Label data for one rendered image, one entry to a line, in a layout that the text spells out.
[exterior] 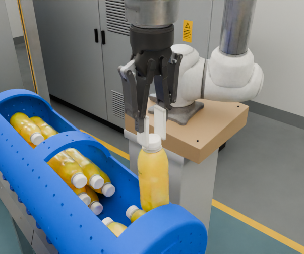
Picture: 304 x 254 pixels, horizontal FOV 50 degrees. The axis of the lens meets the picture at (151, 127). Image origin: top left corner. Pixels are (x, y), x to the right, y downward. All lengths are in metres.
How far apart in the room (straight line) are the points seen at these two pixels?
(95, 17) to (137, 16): 2.47
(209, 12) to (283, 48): 1.37
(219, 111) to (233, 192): 1.34
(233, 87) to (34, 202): 0.77
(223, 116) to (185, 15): 1.12
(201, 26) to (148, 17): 1.77
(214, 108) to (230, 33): 0.38
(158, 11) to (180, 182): 0.93
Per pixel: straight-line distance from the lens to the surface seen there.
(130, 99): 0.57
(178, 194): 1.40
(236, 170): 2.88
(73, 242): 0.77
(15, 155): 1.02
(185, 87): 1.24
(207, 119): 1.34
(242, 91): 1.24
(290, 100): 3.58
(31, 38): 1.88
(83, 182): 0.95
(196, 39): 2.32
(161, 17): 0.53
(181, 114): 1.31
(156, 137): 0.66
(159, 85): 0.62
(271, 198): 2.69
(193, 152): 1.21
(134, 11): 0.53
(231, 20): 1.14
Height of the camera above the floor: 1.74
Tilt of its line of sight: 31 degrees down
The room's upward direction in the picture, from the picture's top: straight up
